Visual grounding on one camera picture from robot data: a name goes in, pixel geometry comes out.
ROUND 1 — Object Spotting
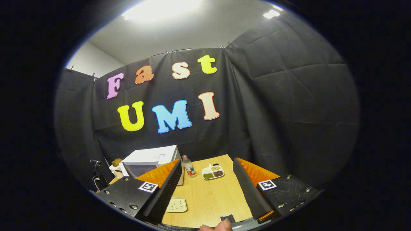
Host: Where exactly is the white toaster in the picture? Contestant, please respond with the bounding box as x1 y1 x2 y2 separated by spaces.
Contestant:
109 162 129 180

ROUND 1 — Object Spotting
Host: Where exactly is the clear plastic bottle red label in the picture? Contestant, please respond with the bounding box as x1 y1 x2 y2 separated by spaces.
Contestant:
182 155 197 178

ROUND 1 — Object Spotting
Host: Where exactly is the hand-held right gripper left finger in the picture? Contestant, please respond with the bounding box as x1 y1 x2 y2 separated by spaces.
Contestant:
96 159 183 224

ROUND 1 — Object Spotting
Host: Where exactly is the black backdrop cloth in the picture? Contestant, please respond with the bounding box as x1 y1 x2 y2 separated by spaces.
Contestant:
54 14 360 193

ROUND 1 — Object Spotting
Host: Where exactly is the white microwave oven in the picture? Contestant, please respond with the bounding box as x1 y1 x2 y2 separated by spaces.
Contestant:
121 145 184 186

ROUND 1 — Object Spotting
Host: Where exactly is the large ceiling light panel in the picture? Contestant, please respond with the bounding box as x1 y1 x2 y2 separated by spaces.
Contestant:
121 0 203 20

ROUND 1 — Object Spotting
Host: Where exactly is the white divided plate with beans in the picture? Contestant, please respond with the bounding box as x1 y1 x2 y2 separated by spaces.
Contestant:
201 163 225 181

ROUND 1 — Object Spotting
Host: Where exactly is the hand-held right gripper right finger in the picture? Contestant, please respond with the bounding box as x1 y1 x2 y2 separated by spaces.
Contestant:
232 157 322 222

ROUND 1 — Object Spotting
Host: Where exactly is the cream rectangular tray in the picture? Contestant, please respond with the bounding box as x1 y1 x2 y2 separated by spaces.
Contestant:
165 196 188 213

